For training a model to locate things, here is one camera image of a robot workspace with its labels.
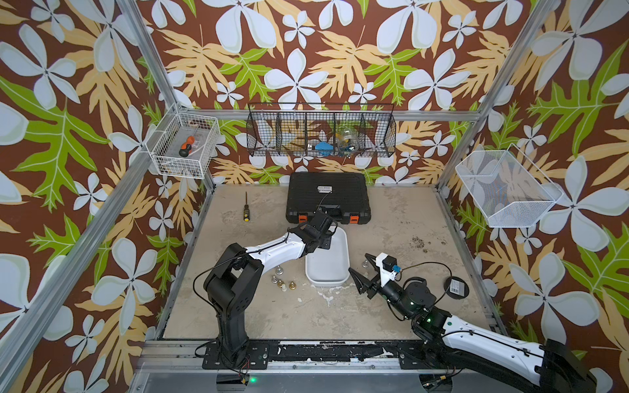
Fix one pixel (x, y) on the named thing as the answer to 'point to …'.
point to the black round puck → (456, 288)
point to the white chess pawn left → (283, 289)
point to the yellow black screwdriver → (246, 210)
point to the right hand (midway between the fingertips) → (357, 262)
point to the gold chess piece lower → (291, 286)
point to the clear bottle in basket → (348, 144)
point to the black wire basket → (293, 129)
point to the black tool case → (345, 195)
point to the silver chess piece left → (279, 270)
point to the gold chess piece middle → (280, 282)
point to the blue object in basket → (324, 148)
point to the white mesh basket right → (509, 190)
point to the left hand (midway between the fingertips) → (325, 232)
